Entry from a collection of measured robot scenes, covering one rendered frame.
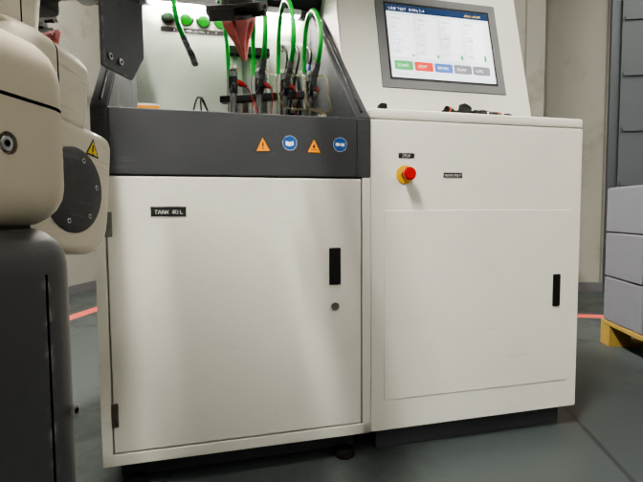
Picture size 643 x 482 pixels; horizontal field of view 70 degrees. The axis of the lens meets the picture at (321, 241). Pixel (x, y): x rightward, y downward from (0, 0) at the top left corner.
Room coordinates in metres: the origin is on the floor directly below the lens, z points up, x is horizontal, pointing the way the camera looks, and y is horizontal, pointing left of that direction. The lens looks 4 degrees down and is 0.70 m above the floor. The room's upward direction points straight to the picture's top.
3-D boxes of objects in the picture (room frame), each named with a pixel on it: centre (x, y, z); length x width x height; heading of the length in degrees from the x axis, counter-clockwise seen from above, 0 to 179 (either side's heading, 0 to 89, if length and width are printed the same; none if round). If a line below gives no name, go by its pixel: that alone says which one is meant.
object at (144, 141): (1.20, 0.21, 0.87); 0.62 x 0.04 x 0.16; 104
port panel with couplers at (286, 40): (1.75, 0.10, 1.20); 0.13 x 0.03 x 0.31; 104
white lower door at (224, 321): (1.19, 0.21, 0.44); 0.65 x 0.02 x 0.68; 104
